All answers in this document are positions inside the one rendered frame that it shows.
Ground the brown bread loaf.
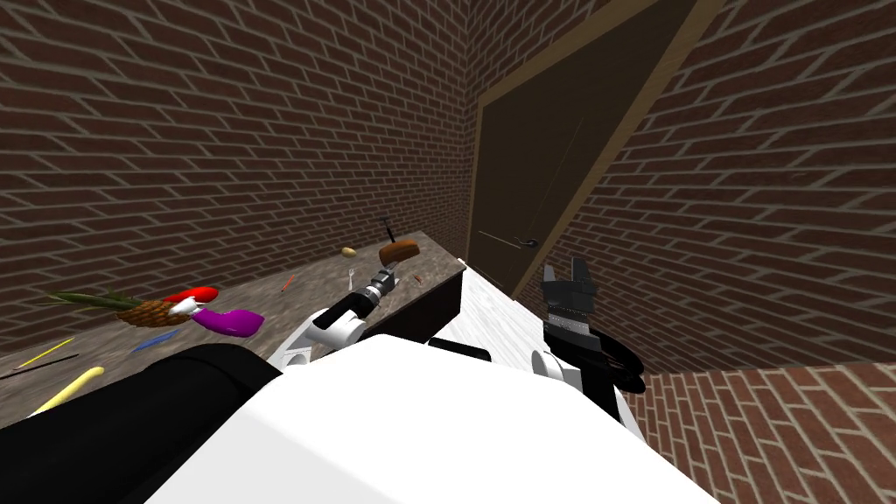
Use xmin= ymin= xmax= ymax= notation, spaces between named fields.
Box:
xmin=377 ymin=238 xmax=422 ymax=268

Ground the yellow banana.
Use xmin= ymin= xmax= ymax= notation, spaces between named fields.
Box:
xmin=30 ymin=365 xmax=106 ymax=417

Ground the purple eggplant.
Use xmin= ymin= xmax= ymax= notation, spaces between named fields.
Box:
xmin=192 ymin=307 xmax=267 ymax=340

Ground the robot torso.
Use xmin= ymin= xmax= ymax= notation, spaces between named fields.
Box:
xmin=144 ymin=332 xmax=722 ymax=504

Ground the thin black stick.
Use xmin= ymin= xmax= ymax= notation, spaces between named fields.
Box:
xmin=0 ymin=353 xmax=81 ymax=382

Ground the yellow pencil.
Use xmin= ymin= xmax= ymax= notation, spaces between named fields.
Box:
xmin=14 ymin=336 xmax=78 ymax=371

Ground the blue knife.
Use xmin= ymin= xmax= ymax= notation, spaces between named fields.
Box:
xmin=132 ymin=329 xmax=181 ymax=354

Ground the pineapple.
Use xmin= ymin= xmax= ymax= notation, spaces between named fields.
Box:
xmin=47 ymin=289 xmax=194 ymax=330

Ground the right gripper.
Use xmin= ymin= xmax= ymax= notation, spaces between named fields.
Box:
xmin=542 ymin=256 xmax=600 ymax=326

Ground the dark brown door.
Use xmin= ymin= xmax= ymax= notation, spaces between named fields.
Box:
xmin=466 ymin=0 xmax=703 ymax=296

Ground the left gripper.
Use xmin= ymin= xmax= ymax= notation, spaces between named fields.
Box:
xmin=367 ymin=269 xmax=399 ymax=300

